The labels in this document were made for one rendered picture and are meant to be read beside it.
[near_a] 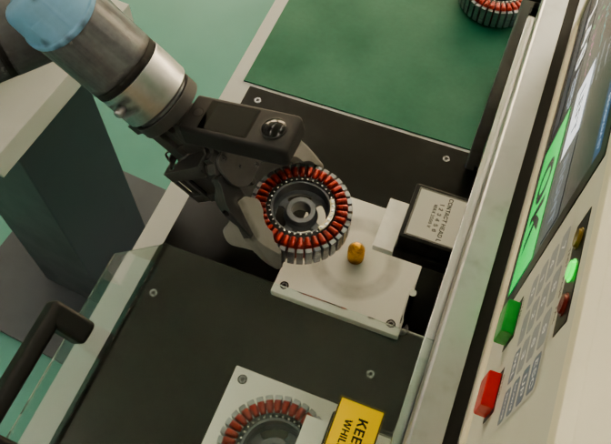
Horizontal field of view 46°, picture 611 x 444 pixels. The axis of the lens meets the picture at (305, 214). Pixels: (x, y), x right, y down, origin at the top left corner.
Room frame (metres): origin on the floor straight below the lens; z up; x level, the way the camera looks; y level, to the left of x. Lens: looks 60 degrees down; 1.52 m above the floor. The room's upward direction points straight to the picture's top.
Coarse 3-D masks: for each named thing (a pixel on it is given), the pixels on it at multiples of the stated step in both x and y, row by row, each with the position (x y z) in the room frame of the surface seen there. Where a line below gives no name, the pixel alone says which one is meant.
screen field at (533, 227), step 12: (564, 120) 0.26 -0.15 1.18; (564, 132) 0.24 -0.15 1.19; (552, 144) 0.26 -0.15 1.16; (552, 156) 0.24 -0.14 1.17; (552, 168) 0.22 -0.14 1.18; (540, 180) 0.24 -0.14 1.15; (540, 192) 0.22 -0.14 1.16; (540, 204) 0.20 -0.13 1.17; (540, 216) 0.19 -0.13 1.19; (528, 228) 0.20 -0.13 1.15; (528, 240) 0.19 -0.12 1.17; (528, 252) 0.17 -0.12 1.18; (516, 264) 0.18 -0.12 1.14; (516, 276) 0.17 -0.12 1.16
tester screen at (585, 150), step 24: (600, 0) 0.34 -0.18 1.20; (600, 24) 0.30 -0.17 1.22; (600, 48) 0.26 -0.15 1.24; (576, 72) 0.30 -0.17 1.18; (600, 72) 0.23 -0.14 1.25; (600, 96) 0.21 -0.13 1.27; (600, 120) 0.18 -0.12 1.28; (576, 144) 0.20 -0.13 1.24; (600, 144) 0.16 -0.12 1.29; (576, 168) 0.18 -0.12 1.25; (552, 192) 0.20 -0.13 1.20; (528, 216) 0.22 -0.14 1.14; (528, 264) 0.16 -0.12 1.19
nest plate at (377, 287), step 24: (360, 216) 0.42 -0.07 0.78; (360, 240) 0.39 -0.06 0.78; (288, 264) 0.36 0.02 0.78; (312, 264) 0.36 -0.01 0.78; (336, 264) 0.36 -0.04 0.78; (360, 264) 0.36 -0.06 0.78; (384, 264) 0.36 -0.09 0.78; (408, 264) 0.36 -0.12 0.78; (312, 288) 0.33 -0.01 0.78; (336, 288) 0.33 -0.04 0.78; (360, 288) 0.33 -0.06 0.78; (384, 288) 0.33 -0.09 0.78; (408, 288) 0.33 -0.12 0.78; (360, 312) 0.30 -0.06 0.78; (384, 312) 0.30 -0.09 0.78
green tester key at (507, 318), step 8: (512, 304) 0.14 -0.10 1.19; (520, 304) 0.14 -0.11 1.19; (504, 312) 0.13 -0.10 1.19; (512, 312) 0.13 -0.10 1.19; (504, 320) 0.13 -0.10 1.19; (512, 320) 0.13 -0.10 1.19; (496, 328) 0.13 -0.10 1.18; (504, 328) 0.12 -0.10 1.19; (512, 328) 0.12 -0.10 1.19; (496, 336) 0.12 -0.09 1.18; (504, 336) 0.12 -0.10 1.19; (504, 344) 0.12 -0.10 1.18
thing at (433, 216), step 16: (416, 192) 0.37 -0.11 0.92; (432, 192) 0.37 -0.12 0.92; (400, 208) 0.38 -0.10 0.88; (416, 208) 0.35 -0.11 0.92; (432, 208) 0.35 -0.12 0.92; (448, 208) 0.35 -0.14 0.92; (464, 208) 0.35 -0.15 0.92; (384, 224) 0.36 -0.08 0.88; (400, 224) 0.36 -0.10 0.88; (416, 224) 0.33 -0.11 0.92; (432, 224) 0.33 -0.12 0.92; (448, 224) 0.33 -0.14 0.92; (384, 240) 0.34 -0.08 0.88; (400, 240) 0.32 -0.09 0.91; (416, 240) 0.32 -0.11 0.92; (432, 240) 0.32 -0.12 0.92; (448, 240) 0.32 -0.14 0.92; (400, 256) 0.32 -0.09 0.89; (416, 256) 0.31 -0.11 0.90; (432, 256) 0.31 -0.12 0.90; (448, 256) 0.30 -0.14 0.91
